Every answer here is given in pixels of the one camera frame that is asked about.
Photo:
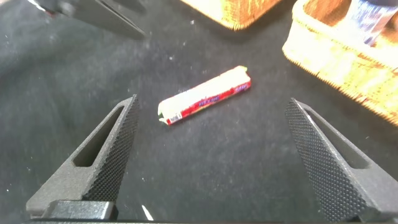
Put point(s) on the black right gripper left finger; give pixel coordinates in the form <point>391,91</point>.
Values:
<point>105,168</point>

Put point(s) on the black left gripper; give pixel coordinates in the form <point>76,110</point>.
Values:
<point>53,6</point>

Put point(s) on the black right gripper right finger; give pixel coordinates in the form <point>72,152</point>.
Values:
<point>329,168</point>

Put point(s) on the red candy pack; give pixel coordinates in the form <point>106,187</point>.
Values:
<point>205,95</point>

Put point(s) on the small blue lidded jar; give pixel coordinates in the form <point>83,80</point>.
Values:
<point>370,18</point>

